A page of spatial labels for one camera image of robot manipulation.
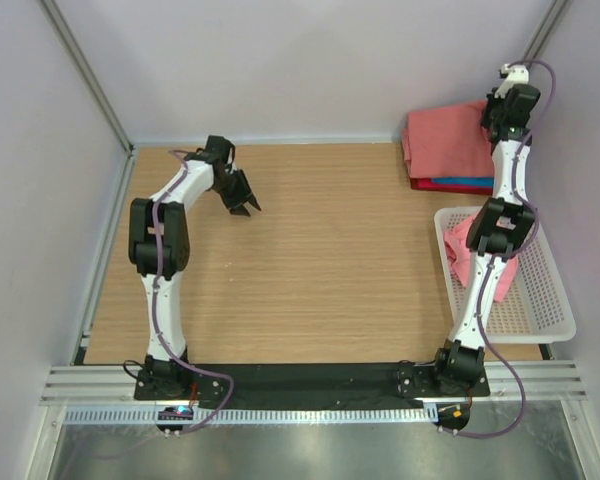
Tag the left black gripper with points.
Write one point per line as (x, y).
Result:
(243, 195)

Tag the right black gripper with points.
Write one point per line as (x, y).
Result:
(489, 102)

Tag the salmon pink t-shirt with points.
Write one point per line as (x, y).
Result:
(447, 142)

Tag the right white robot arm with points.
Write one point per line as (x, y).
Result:
(503, 227)

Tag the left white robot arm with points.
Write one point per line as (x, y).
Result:
(159, 248)

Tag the folded blue t-shirt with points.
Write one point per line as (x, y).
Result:
(476, 182)

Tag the folded red t-shirt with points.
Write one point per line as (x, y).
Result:
(426, 184)

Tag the bright pink t-shirt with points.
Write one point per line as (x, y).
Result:
(458, 259)

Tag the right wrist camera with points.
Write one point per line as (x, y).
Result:
(511, 74)

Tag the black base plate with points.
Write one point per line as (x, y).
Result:
(320, 386)

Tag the white slotted cable duct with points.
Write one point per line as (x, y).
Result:
(179, 415)

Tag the aluminium frame rail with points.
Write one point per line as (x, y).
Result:
(109, 384)

